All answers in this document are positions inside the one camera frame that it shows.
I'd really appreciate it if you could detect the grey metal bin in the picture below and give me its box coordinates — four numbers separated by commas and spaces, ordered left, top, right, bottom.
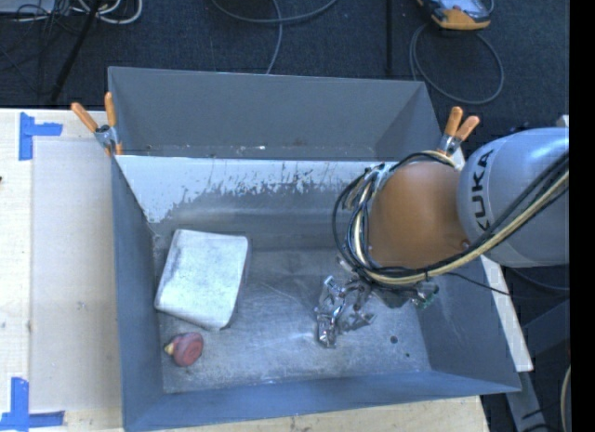
106, 65, 523, 432

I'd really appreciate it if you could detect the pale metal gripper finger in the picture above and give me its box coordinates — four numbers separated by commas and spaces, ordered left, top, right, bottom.
341, 280, 377, 332
314, 274, 345, 349

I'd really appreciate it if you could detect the white foam block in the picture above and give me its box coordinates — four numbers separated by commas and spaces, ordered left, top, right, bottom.
153, 228, 253, 333

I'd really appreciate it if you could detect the red round toy fruit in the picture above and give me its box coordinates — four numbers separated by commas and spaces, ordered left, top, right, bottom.
163, 331, 205, 368

